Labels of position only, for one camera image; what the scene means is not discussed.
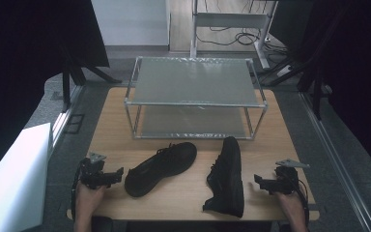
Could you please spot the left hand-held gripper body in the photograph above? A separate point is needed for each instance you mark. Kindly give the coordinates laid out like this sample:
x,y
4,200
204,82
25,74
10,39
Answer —
x,y
91,172

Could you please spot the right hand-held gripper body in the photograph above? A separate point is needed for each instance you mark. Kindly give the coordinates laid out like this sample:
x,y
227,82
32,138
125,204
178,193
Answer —
x,y
286,182

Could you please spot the black lace-up shoe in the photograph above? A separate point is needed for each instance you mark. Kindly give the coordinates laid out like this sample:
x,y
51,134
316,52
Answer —
x,y
161,167
227,180

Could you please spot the grey two-tier shoe rack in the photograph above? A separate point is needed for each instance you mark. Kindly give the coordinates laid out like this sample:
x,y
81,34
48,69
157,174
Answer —
x,y
193,82

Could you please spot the person's right hand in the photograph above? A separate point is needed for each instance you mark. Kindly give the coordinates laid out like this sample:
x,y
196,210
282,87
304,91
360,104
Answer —
x,y
290,203

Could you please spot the person's left hand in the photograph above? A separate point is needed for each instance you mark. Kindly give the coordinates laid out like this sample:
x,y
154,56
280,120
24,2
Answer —
x,y
88,198

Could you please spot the dark floor outlet cover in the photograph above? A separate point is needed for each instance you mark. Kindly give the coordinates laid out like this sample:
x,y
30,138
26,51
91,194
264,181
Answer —
x,y
74,123

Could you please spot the white foam board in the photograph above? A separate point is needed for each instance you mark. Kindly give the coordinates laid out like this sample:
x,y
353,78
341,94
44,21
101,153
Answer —
x,y
13,183

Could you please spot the black tripod stand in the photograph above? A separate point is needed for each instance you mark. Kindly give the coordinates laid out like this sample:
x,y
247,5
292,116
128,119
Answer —
x,y
67,83
317,93

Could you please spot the white power strip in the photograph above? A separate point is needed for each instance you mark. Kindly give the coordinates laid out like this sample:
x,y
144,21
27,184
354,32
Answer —
x,y
284,71

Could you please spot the black curtain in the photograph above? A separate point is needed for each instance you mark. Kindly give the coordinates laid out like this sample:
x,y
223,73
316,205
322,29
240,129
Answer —
x,y
357,80
19,64

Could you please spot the aluminium floor rail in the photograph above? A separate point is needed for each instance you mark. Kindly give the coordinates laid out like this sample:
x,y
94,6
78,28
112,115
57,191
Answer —
x,y
338,154
65,114

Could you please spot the grey metal desk frame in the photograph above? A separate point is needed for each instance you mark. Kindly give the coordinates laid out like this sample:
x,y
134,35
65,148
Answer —
x,y
230,20

